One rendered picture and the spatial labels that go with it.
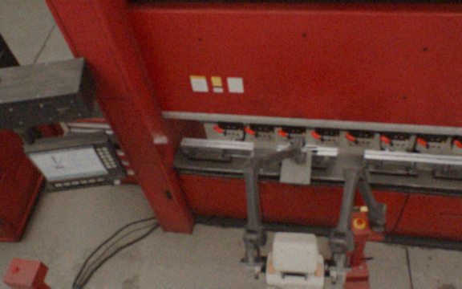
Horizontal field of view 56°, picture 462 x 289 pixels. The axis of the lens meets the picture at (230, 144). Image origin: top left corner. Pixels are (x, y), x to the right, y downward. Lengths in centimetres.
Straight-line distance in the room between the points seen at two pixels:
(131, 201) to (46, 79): 201
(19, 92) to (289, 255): 148
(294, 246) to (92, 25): 138
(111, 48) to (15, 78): 50
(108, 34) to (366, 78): 129
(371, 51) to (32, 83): 163
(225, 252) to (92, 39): 210
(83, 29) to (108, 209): 223
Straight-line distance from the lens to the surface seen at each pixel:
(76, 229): 412
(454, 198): 314
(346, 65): 231
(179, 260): 369
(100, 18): 211
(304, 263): 215
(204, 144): 300
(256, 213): 224
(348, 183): 233
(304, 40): 221
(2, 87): 238
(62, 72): 229
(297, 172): 278
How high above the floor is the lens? 332
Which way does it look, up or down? 52 degrees down
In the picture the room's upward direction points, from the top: 10 degrees counter-clockwise
